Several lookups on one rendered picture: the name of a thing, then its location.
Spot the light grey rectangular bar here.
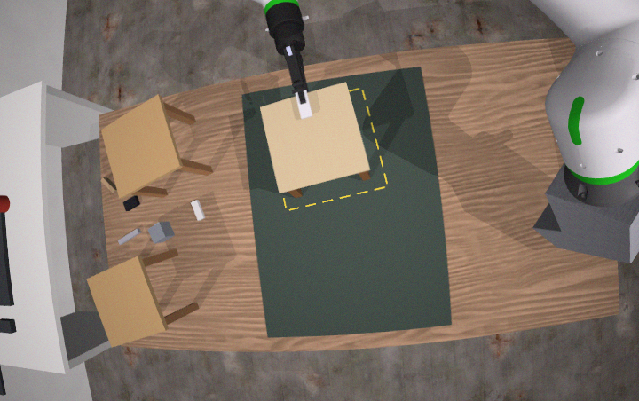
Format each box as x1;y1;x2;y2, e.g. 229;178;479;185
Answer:
118;228;141;245

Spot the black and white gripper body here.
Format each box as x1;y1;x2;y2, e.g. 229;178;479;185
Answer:
273;23;305;55

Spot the white flat bar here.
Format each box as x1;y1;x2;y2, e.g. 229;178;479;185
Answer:
191;200;205;221

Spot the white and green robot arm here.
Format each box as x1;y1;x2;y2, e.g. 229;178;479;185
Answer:
253;0;639;207

